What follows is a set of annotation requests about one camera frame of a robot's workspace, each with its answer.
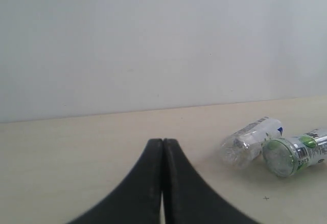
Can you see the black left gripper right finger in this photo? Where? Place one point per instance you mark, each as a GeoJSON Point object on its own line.
{"type": "Point", "coordinates": [187, 198]}

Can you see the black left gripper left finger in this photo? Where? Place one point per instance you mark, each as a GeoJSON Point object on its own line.
{"type": "Point", "coordinates": [137, 198]}

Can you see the bottle with green lime label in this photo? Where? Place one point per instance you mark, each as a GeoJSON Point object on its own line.
{"type": "Point", "coordinates": [287, 156]}

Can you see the clear bottle blue-white label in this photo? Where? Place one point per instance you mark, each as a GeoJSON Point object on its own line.
{"type": "Point", "coordinates": [242, 147]}

